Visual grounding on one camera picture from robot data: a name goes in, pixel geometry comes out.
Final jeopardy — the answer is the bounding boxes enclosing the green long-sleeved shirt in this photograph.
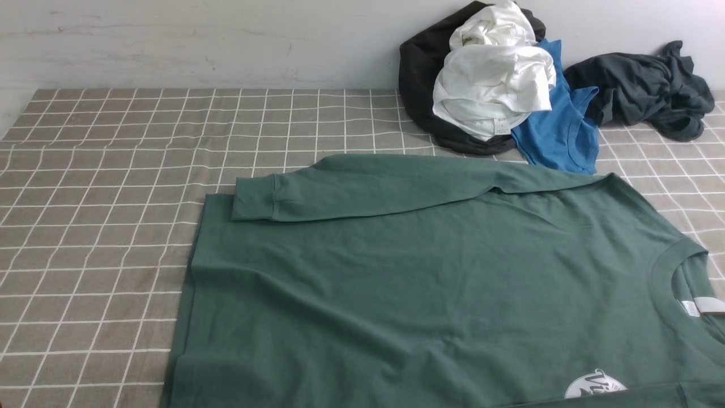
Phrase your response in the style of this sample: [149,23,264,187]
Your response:
[161,154,723,407]

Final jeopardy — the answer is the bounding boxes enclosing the white crumpled shirt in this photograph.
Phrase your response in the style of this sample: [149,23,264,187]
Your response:
[432,1,557,141]

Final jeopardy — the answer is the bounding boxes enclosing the blue t-shirt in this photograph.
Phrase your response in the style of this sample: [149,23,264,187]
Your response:
[511,39,600,174]

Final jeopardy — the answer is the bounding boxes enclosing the dark grey crumpled shirt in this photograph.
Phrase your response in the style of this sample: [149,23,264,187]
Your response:
[564,40,715,142]

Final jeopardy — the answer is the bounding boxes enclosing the black garment under pile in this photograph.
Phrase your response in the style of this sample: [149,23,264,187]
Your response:
[398,1,546,156]

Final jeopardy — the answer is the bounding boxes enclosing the grey checked tablecloth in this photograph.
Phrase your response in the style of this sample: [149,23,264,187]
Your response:
[1,90,723,407]

